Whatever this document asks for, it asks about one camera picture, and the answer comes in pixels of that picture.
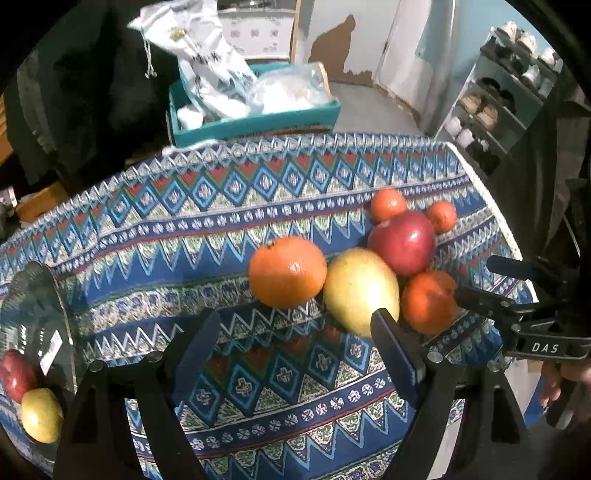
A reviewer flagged clear plastic bag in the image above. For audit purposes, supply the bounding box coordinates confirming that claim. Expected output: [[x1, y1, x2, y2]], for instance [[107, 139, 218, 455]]
[[246, 62, 335, 115]]

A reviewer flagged white shoe rack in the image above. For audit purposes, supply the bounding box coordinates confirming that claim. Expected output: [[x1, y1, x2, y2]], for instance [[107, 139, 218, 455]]
[[436, 21, 564, 176]]

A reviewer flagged red apple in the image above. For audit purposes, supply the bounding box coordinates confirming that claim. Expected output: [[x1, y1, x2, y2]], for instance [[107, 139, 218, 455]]
[[368, 211, 436, 276], [1, 349, 38, 404]]

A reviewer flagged small orange tangerine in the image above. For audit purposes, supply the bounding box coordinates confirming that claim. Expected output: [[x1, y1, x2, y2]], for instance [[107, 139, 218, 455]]
[[426, 201, 458, 235], [370, 188, 407, 223]]

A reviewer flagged white rice bag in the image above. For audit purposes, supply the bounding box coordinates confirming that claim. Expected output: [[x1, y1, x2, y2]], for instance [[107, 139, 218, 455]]
[[128, 1, 256, 120]]

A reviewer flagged wooden shelf rack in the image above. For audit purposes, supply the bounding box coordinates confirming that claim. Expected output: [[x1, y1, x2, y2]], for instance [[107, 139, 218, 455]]
[[290, 0, 301, 64]]

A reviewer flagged right hand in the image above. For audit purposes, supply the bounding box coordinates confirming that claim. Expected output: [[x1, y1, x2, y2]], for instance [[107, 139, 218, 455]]
[[539, 358, 590, 407]]

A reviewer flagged wooden crate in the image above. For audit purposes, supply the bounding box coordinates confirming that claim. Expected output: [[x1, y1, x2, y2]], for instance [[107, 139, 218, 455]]
[[15, 182, 69, 223]]

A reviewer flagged yellow mango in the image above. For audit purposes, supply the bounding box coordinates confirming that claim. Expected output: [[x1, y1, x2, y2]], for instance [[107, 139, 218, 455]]
[[324, 248, 400, 338]]

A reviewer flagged dark orange tangerine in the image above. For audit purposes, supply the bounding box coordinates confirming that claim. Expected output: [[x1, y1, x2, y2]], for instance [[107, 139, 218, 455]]
[[401, 270, 461, 336]]

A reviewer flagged glass bowl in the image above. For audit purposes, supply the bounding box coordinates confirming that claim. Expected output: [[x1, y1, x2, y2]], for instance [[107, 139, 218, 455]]
[[0, 261, 80, 462]]

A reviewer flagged teal cardboard box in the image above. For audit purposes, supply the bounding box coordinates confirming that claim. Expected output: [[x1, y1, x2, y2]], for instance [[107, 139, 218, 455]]
[[168, 63, 341, 142]]

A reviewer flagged red apple in bowl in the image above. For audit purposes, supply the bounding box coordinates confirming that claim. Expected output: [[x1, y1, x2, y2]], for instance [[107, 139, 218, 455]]
[[1, 349, 38, 404]]

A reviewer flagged blue patterned tablecloth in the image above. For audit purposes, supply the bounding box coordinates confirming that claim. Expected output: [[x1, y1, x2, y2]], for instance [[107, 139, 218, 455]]
[[1, 133, 536, 479]]

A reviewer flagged large orange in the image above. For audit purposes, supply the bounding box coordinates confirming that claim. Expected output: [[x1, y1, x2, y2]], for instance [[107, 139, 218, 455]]
[[247, 236, 328, 309]]

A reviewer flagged small orange tangerine right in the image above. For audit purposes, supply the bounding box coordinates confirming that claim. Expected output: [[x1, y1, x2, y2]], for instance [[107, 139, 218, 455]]
[[426, 201, 458, 235]]

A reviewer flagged yellow fruit in bowl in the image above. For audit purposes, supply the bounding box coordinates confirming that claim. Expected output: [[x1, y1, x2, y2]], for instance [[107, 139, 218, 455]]
[[21, 388, 64, 444]]

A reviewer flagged white patterned storage box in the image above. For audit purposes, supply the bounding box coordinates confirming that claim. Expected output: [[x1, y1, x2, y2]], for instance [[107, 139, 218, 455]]
[[218, 8, 296, 61]]

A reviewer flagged black hanging jacket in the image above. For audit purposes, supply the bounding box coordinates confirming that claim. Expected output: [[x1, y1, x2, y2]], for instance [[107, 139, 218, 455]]
[[1, 1, 178, 195]]

